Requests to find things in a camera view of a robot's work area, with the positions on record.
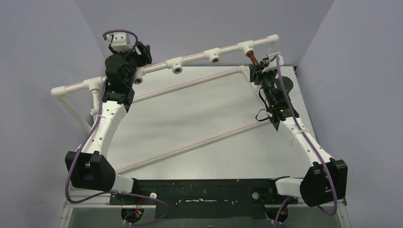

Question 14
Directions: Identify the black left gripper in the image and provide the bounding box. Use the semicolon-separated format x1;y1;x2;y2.
112;43;151;86

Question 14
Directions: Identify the white pipe frame with tees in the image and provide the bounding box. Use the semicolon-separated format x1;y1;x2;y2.
50;34;280;176

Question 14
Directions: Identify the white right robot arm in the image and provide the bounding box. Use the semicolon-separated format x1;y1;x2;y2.
249;64;348;207

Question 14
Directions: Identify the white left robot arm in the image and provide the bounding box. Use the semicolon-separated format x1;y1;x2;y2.
65;42;152;204

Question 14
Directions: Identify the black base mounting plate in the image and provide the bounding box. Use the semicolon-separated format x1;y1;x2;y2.
129;179;285;219

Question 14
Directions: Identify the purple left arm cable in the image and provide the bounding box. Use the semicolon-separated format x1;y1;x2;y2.
64;29;171;227

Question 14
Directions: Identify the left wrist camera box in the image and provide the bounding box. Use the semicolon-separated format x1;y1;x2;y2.
106;32;133;52

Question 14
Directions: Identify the aluminium rail frame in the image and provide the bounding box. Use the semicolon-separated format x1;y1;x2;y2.
58;195;351;228

